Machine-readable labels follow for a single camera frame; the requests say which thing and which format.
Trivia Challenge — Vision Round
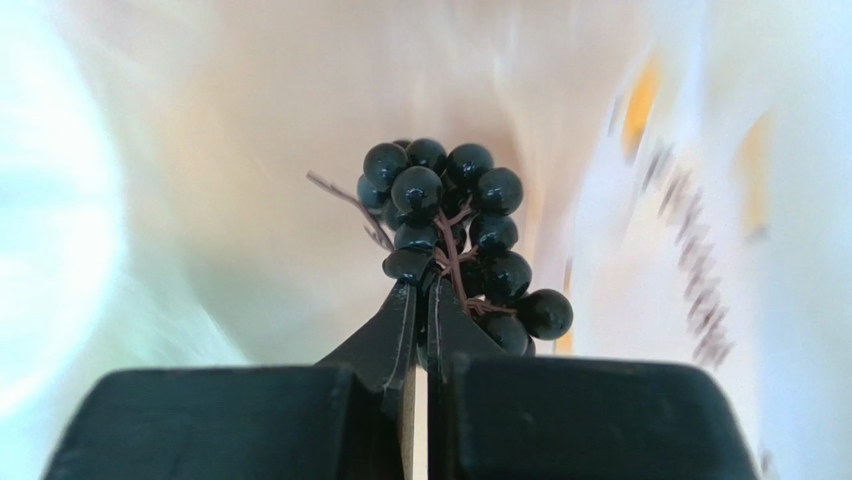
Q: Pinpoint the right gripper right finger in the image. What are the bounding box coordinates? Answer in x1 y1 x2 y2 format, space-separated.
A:
425 279 508 400

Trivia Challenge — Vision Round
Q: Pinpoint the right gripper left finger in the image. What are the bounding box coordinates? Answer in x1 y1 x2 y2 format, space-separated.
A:
316 282 418 420

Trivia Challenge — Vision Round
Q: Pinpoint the black fake grape bunch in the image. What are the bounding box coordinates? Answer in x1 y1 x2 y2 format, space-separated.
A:
306 138 574 356

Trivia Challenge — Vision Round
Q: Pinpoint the banana print plastic bag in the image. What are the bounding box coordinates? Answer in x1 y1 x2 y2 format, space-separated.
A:
1 1 851 479

